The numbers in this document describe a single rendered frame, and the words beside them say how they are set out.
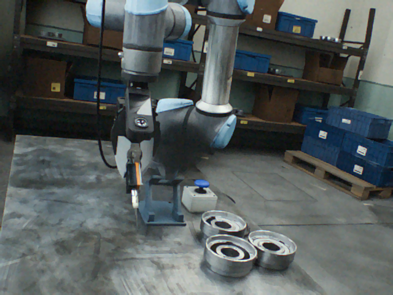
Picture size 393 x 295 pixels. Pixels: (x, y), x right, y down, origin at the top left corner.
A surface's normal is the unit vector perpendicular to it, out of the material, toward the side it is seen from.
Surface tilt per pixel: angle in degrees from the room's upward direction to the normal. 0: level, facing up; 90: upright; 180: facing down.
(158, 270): 0
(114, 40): 84
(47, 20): 90
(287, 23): 90
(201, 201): 90
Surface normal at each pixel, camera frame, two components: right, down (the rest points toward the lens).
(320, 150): -0.86, -0.03
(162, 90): 0.36, 0.29
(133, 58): -0.27, 0.25
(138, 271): 0.17, -0.96
